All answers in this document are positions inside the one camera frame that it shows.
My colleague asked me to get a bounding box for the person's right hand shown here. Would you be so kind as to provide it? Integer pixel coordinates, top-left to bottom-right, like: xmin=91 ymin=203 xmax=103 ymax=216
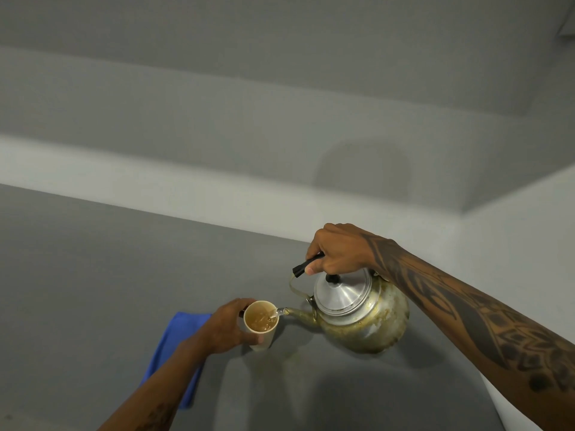
xmin=304 ymin=223 xmax=397 ymax=282

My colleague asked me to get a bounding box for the person's left hand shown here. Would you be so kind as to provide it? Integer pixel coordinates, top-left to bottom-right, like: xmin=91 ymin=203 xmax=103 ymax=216
xmin=196 ymin=298 xmax=267 ymax=356

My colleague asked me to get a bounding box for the cream paper cup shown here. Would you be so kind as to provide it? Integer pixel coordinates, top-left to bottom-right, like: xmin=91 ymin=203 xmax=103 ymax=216
xmin=243 ymin=300 xmax=280 ymax=353

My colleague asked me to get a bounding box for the blue cloth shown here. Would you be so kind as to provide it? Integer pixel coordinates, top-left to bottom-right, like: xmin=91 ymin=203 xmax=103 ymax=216
xmin=140 ymin=311 xmax=213 ymax=410

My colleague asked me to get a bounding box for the tarnished metal kettle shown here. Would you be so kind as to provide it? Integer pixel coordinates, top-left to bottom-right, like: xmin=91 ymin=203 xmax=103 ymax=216
xmin=274 ymin=251 xmax=411 ymax=355

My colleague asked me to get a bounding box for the person's left forearm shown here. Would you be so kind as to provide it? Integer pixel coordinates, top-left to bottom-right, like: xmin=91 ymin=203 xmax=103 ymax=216
xmin=98 ymin=329 xmax=217 ymax=431

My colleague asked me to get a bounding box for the person's right forearm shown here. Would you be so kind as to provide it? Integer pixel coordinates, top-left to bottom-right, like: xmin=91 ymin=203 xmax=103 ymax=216
xmin=369 ymin=239 xmax=575 ymax=431

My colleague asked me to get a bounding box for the grey countertop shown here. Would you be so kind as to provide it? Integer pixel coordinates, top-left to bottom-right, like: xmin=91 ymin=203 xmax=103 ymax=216
xmin=0 ymin=183 xmax=507 ymax=431

